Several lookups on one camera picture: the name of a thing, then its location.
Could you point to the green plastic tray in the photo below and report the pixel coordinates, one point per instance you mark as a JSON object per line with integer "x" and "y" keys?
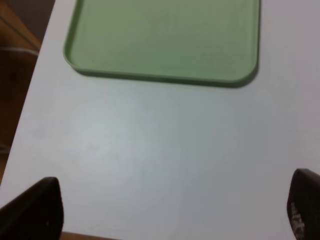
{"x": 194, "y": 42}

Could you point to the wooden cabinet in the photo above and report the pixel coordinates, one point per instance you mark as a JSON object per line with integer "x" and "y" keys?
{"x": 19, "y": 51}

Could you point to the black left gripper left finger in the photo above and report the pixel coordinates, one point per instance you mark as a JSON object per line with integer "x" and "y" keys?
{"x": 36, "y": 214}

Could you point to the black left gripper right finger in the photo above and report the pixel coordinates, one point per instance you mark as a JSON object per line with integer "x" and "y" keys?
{"x": 303, "y": 204}

